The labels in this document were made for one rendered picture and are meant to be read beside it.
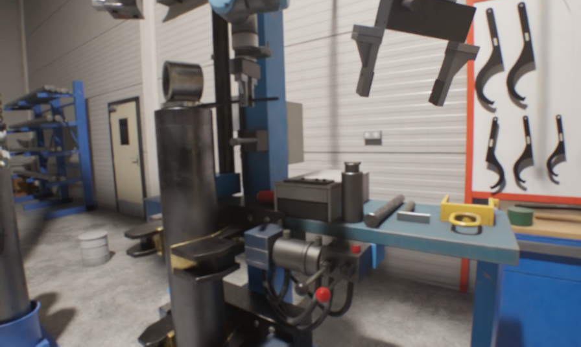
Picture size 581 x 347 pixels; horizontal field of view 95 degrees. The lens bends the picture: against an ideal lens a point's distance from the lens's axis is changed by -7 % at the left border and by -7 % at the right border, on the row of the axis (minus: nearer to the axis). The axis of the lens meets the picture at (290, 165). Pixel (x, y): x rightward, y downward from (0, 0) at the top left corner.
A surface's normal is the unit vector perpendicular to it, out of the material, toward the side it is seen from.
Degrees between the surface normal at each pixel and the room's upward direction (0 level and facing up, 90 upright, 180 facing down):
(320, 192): 90
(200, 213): 90
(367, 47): 114
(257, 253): 90
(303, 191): 90
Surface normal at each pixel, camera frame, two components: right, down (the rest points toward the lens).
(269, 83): 0.83, 0.03
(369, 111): -0.55, 0.10
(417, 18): 0.10, 0.49
